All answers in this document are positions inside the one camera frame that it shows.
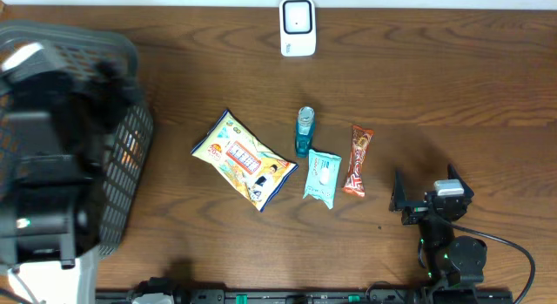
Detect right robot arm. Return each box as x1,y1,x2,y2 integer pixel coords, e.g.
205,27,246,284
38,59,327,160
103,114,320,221
389,165,487,287

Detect grey plastic basket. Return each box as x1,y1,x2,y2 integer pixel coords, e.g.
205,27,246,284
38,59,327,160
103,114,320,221
1,20,153,257

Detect blue mouthwash bottle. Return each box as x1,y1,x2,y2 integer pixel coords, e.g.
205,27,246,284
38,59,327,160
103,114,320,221
295,106,315,158

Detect white barcode scanner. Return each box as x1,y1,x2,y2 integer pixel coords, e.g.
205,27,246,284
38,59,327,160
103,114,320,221
279,0,317,57

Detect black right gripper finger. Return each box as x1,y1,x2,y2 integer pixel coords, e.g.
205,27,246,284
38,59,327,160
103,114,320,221
391,169,406,204
447,164,473,198

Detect red chocolate bar wrapper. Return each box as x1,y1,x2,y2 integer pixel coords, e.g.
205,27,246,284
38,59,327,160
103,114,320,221
343,125,374,197

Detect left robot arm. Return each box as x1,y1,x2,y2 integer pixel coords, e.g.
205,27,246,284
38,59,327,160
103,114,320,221
1,61,142,303

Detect yellow snack bag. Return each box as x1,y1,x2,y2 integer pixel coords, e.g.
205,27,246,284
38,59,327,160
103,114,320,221
191,109,298,212

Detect teal wet wipes pack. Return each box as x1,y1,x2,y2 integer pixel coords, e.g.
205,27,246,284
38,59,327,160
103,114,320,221
303,149,342,210

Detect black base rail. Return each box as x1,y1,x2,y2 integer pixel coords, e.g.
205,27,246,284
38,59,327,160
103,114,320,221
95,278,513,304

